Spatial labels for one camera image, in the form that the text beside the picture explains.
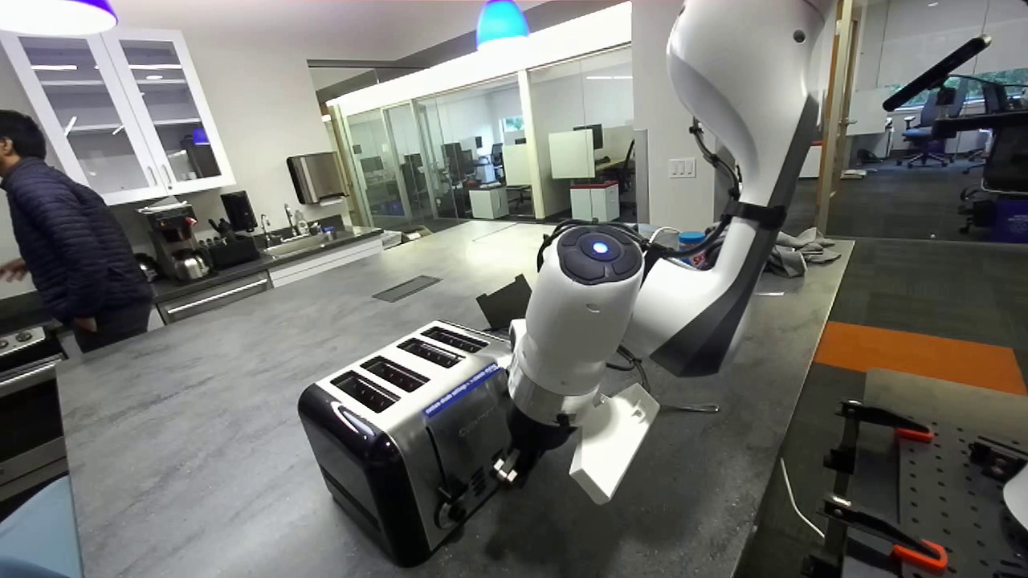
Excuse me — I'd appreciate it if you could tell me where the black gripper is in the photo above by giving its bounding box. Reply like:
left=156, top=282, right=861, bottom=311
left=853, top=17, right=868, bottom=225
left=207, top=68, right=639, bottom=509
left=505, top=401, right=583, bottom=482

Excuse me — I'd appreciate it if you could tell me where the chrome and black four-slot toaster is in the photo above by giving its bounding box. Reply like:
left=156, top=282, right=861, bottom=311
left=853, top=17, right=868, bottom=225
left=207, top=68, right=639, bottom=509
left=294, top=318, right=525, bottom=573

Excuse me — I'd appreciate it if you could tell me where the black angular holder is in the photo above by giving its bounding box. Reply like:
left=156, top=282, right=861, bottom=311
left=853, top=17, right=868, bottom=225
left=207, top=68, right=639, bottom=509
left=471, top=271, right=537, bottom=337

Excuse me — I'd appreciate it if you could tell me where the dark vent grille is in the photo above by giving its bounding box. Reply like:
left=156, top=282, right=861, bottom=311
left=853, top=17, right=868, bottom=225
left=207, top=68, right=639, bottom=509
left=369, top=272, right=442, bottom=310

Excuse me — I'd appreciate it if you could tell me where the white office cabinet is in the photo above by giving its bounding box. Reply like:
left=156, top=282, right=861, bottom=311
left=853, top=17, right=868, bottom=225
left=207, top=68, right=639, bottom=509
left=568, top=180, right=624, bottom=227
left=466, top=185, right=515, bottom=225

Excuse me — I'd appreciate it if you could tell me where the kitchen counter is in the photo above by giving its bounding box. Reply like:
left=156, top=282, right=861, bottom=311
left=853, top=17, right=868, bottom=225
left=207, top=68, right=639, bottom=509
left=147, top=221, right=390, bottom=323

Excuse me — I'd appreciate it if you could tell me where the white office board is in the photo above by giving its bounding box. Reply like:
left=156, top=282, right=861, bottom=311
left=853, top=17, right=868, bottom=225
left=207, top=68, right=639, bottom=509
left=545, top=127, right=602, bottom=184

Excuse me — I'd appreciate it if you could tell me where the black clamp with orange grip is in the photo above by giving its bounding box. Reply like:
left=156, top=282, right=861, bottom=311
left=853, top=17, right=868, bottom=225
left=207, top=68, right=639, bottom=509
left=822, top=396, right=939, bottom=477
left=805, top=493, right=955, bottom=578

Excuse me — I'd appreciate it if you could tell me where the gray cloth pile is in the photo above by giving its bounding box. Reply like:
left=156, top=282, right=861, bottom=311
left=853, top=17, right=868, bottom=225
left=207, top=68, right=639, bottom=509
left=761, top=225, right=844, bottom=285

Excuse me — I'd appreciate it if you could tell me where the small black kitchen appliance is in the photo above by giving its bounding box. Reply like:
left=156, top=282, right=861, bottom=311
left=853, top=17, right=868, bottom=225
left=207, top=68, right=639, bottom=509
left=220, top=185, right=260, bottom=238

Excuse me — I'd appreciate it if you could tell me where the orange floor mat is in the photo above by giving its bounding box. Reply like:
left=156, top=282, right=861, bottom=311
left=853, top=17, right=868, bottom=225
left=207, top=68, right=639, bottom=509
left=813, top=318, right=1028, bottom=398

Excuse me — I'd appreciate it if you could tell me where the perforated metal board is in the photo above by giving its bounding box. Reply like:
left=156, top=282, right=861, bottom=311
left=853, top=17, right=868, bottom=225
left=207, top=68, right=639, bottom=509
left=844, top=367, right=1028, bottom=578

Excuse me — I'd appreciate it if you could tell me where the coffee machine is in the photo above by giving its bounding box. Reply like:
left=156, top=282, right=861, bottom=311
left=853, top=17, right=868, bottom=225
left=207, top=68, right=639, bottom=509
left=137, top=196, right=216, bottom=285

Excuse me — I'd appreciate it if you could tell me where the blue pendant lamp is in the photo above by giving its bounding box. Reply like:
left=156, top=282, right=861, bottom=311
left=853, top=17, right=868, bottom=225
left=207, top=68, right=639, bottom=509
left=471, top=0, right=532, bottom=48

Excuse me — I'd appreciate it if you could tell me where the white disc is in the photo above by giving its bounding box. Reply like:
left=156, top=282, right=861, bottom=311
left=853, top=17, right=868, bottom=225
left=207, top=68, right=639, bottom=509
left=1000, top=462, right=1028, bottom=540

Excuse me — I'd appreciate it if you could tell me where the light blue chair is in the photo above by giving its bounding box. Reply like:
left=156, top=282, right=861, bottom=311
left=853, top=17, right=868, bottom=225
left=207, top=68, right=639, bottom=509
left=0, top=477, right=86, bottom=578

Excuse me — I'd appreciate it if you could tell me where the person in dark puffer jacket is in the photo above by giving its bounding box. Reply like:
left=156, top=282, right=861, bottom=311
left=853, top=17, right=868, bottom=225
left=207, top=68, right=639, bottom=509
left=0, top=109, right=156, bottom=356

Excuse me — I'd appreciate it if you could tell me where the steel oven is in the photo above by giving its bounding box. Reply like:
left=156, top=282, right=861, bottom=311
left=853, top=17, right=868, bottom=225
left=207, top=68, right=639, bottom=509
left=0, top=322, right=72, bottom=509

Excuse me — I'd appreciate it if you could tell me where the black office desk setup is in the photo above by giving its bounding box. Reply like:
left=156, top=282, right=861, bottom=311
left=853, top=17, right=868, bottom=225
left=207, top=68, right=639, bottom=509
left=955, top=77, right=1028, bottom=244

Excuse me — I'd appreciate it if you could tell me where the purple pendant lamp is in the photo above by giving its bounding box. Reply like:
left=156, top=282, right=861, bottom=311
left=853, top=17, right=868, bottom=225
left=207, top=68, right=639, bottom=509
left=0, top=0, right=122, bottom=38

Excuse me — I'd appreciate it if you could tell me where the white cable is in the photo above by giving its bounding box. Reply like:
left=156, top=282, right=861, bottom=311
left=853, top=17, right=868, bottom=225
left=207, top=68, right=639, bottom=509
left=775, top=457, right=828, bottom=543

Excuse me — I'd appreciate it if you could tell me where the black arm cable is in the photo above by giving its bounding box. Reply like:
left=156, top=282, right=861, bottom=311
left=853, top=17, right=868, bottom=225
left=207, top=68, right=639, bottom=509
left=683, top=117, right=753, bottom=271

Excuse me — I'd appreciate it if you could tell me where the stainless steel wall appliance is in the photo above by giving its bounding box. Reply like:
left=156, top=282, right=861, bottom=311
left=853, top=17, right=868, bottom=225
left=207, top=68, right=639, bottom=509
left=284, top=149, right=350, bottom=210

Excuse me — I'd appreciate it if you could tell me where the wooden post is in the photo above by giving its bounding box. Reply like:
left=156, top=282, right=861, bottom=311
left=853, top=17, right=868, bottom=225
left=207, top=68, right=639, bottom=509
left=813, top=0, right=868, bottom=238

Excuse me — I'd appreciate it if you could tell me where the black bracket on board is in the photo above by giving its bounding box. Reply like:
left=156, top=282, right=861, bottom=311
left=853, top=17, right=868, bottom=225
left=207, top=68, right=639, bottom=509
left=966, top=435, right=1028, bottom=484

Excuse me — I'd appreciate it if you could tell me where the white glass-door wall cabinet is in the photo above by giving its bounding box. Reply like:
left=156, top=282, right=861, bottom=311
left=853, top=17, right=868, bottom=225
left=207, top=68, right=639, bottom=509
left=0, top=25, right=237, bottom=212

